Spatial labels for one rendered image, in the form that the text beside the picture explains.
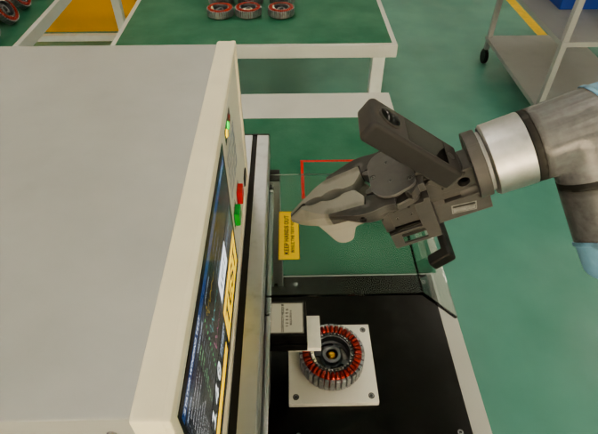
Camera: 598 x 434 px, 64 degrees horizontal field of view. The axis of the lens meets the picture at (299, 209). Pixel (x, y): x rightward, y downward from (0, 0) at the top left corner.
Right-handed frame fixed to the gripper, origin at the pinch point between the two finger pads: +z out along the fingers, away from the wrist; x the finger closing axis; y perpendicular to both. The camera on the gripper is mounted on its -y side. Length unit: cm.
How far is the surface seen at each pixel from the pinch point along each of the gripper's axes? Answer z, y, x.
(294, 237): 5.6, 10.9, 7.3
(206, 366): 4.2, -7.9, -21.8
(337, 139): 7, 45, 75
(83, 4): 181, 25, 326
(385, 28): -16, 56, 151
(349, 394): 9.6, 40.3, -2.5
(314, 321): 10.6, 28.9, 5.4
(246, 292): 8.7, 4.1, -5.8
